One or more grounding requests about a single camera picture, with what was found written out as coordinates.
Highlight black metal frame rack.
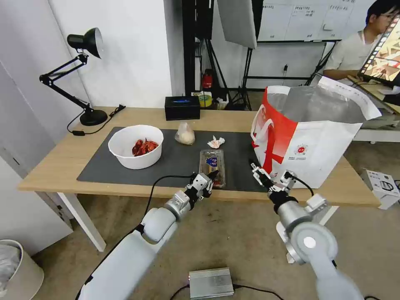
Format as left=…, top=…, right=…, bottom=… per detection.
left=182, top=0, right=215, bottom=96

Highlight clear plastic food container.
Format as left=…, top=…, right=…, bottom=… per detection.
left=198, top=149, right=228, bottom=189

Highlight black light stand tripod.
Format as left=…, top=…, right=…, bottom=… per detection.
left=223, top=46, right=254, bottom=110

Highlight black lamp power cord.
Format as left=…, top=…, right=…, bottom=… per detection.
left=67, top=105, right=127, bottom=137

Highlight red crayfish shells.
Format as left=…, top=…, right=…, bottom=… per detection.
left=131, top=137, right=159, bottom=156

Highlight black articulated desk lamp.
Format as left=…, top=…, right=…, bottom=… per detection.
left=39, top=27, right=109, bottom=127

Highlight silver photo softbox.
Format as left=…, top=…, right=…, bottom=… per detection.
left=217, top=0, right=259, bottom=49

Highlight wooden side desk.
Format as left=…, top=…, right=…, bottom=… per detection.
left=346, top=75, right=400, bottom=117

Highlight clear plastic bin liner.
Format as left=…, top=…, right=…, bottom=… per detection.
left=0, top=243, right=23, bottom=292

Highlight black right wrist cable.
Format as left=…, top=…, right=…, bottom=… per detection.
left=292, top=176, right=315, bottom=197

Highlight white cabinet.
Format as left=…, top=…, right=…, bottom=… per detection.
left=0, top=61, right=74, bottom=258

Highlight white kettle product box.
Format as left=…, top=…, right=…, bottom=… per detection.
left=360, top=168, right=400, bottom=210

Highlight silver power supply box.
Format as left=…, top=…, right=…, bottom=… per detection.
left=188, top=267, right=235, bottom=299

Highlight white red takeout bag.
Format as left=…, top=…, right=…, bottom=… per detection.
left=250, top=76, right=383, bottom=189

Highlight crumpled stained white tissue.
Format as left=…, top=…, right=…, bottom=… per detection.
left=207, top=135, right=226, bottom=148

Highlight person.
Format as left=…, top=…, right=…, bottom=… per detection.
left=322, top=0, right=400, bottom=85

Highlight white round takeout bowl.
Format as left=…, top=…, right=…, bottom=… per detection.
left=107, top=125, right=165, bottom=170

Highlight clear bag with bun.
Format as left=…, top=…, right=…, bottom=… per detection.
left=174, top=122, right=196, bottom=145

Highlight black power supply cable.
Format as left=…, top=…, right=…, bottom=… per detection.
left=232, top=283, right=283, bottom=300
left=170, top=283, right=191, bottom=300

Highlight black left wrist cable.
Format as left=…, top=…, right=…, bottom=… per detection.
left=143, top=175, right=196, bottom=226

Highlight beige round trash bin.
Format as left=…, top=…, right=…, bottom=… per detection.
left=0, top=239, right=45, bottom=300

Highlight tilted computer monitor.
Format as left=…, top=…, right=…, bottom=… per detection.
left=357, top=13, right=400, bottom=85

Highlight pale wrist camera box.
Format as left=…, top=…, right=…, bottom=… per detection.
left=280, top=171, right=297, bottom=190
left=194, top=172, right=210, bottom=189

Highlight black tissue box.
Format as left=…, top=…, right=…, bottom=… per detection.
left=165, top=96, right=201, bottom=122

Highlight yellow green tape roll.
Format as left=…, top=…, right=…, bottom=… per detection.
left=198, top=92, right=213, bottom=108

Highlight dark grey desk mat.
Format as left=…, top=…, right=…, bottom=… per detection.
left=76, top=126, right=276, bottom=192

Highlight white table leg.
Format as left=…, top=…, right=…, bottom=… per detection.
left=55, top=192, right=107, bottom=253
left=318, top=205, right=340, bottom=226

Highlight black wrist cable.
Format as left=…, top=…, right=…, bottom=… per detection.
left=143, top=175, right=196, bottom=226
left=292, top=176, right=315, bottom=197

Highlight white wall whiteboard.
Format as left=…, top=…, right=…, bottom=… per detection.
left=257, top=0, right=345, bottom=43

